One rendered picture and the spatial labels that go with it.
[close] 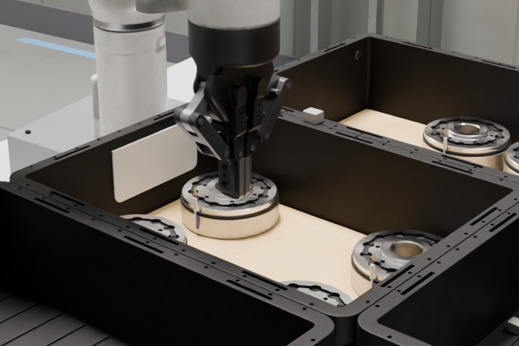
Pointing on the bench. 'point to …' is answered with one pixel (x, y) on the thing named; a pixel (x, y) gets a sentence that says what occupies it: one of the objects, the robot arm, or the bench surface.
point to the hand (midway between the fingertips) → (235, 174)
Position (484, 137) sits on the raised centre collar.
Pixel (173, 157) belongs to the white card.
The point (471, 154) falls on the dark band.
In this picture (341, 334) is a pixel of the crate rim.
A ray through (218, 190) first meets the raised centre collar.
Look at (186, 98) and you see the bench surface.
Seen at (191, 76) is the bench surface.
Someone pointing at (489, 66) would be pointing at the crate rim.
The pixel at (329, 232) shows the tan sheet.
